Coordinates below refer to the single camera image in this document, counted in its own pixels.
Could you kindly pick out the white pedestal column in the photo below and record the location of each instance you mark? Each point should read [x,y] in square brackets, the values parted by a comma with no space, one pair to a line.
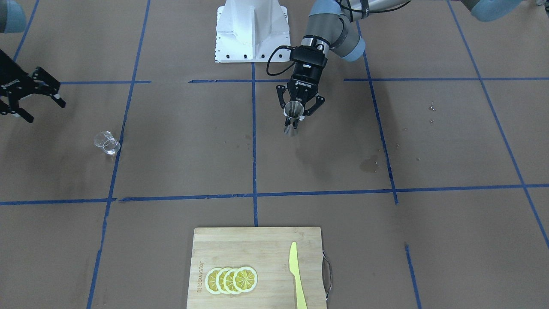
[250,30]

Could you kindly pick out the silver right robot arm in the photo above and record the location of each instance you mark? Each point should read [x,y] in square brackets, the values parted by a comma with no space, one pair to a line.
[12,20]

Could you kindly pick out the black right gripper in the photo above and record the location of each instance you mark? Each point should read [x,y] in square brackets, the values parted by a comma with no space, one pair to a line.
[12,87]

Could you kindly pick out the yellow plastic knife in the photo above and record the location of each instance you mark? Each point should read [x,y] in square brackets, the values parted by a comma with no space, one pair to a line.
[295,271]

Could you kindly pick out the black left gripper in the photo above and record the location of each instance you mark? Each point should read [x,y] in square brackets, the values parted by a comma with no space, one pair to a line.
[305,78]

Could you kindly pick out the bamboo cutting board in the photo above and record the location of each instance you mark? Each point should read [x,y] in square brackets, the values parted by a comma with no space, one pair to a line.
[266,249]

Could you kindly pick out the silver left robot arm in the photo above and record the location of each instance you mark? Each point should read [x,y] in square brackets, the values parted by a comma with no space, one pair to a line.
[329,29]

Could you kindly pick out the steel jigger measuring cup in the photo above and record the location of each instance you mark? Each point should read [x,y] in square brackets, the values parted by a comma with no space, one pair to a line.
[294,112]

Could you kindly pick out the clear glass beaker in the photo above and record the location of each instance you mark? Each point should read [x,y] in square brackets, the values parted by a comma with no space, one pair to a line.
[107,142]

